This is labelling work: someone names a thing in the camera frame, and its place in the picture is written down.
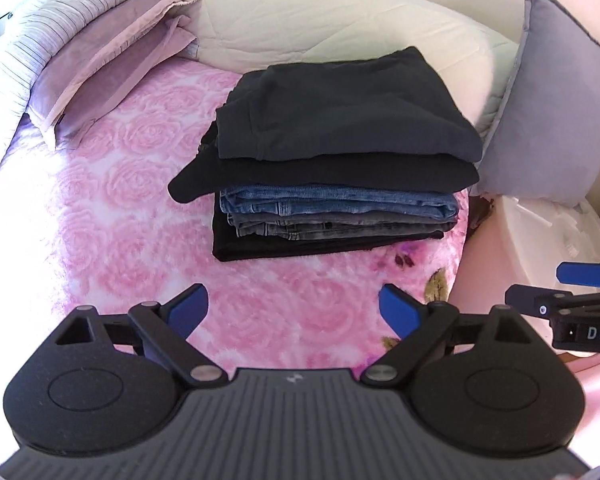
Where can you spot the grey cushion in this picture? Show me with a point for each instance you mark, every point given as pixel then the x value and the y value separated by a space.
pixel 550 110

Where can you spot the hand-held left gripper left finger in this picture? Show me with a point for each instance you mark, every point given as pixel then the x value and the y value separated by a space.
pixel 187 310

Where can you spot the pink rose-pattern blanket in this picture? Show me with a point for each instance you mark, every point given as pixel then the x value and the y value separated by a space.
pixel 130 185

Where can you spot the dark sweatshirt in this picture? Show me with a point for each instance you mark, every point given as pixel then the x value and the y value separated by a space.
pixel 340 110

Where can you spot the folded blue jeans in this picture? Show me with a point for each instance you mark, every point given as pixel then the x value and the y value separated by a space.
pixel 355 202

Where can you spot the striped lilac quilt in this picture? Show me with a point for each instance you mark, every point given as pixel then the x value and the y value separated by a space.
pixel 40 25

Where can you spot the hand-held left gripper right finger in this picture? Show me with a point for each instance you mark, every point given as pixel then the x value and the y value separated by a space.
pixel 400 310

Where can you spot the folded black trousers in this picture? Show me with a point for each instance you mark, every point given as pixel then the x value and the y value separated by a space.
pixel 260 250

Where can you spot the black folded garment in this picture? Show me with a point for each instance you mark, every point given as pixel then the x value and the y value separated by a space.
pixel 330 172

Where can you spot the folded grey jeans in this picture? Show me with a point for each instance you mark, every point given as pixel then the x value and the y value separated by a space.
pixel 305 230

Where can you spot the mauve pillow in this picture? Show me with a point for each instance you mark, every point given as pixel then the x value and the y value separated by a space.
pixel 105 30
pixel 125 75

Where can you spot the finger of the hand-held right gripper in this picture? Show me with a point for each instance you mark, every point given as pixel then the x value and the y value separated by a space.
pixel 530 301
pixel 580 272

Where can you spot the white box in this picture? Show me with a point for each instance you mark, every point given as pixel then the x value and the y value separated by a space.
pixel 525 240

